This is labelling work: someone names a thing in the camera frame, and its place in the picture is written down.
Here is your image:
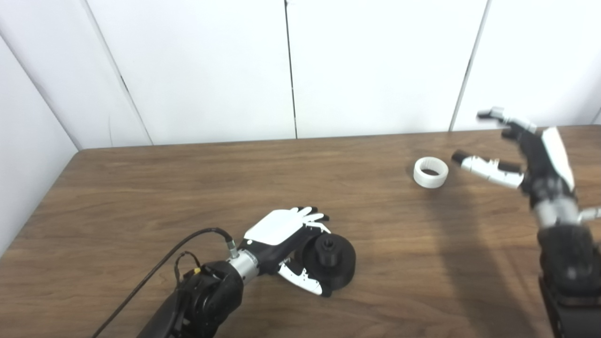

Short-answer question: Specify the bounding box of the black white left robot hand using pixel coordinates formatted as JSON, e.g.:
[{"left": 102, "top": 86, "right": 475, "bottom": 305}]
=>
[{"left": 239, "top": 207, "right": 332, "bottom": 297}]

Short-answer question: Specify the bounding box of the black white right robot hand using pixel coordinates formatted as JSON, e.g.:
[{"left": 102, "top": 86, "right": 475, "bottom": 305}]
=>
[{"left": 452, "top": 107, "right": 579, "bottom": 209}]

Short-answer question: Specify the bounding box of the round black plastic part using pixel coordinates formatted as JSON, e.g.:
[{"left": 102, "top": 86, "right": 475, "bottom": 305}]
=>
[{"left": 301, "top": 233, "right": 356, "bottom": 289}]

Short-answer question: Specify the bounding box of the white toothed plastic ring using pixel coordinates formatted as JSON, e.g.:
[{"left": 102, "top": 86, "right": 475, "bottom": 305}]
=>
[{"left": 413, "top": 157, "right": 449, "bottom": 189}]

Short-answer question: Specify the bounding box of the thin black wire yellow plug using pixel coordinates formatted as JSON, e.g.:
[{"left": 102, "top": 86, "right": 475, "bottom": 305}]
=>
[{"left": 173, "top": 251, "right": 203, "bottom": 283}]

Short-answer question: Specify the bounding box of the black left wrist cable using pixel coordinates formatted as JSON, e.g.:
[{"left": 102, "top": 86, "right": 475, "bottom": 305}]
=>
[{"left": 92, "top": 228, "right": 240, "bottom": 338}]

